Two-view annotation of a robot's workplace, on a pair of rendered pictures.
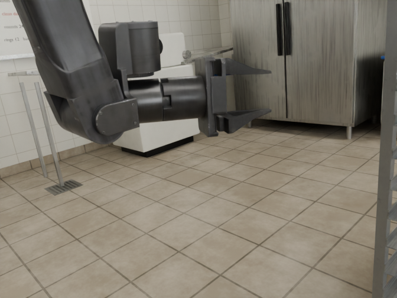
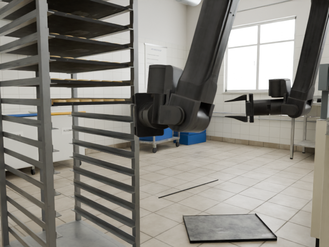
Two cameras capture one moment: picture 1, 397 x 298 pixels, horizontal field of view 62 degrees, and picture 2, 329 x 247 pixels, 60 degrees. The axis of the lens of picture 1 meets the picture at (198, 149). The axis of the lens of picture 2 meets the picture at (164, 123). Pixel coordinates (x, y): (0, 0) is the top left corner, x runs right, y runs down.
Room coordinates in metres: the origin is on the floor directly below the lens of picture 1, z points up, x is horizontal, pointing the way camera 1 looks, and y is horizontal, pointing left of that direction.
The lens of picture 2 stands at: (0.48, 0.65, 0.99)
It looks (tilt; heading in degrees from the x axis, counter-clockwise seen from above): 6 degrees down; 264
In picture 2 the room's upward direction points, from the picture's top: straight up
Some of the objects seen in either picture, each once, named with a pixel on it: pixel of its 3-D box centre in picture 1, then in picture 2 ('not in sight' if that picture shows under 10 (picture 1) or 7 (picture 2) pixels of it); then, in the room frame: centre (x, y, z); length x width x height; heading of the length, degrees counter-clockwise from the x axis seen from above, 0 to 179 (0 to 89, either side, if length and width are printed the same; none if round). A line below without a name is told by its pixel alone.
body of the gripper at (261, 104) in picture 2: not in sight; (258, 107); (0.05, -0.33, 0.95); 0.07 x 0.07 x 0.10; 70
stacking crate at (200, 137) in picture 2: not in sight; (190, 137); (-0.63, -5.17, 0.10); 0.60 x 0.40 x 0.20; 40
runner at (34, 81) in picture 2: not in sight; (23, 82); (1.01, -0.76, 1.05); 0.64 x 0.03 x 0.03; 130
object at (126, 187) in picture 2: not in sight; (98, 177); (0.71, -1.01, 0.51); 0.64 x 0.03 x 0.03; 130
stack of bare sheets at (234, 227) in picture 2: not in sight; (225, 226); (-0.18, -1.34, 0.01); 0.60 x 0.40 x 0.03; 178
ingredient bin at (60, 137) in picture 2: not in sight; (58, 138); (1.58, -3.44, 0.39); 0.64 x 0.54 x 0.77; 129
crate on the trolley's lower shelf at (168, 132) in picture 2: not in sight; (155, 133); (0.13, -4.59, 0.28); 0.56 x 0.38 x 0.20; 50
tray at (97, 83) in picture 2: not in sight; (63, 84); (0.85, -0.89, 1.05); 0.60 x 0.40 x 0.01; 130
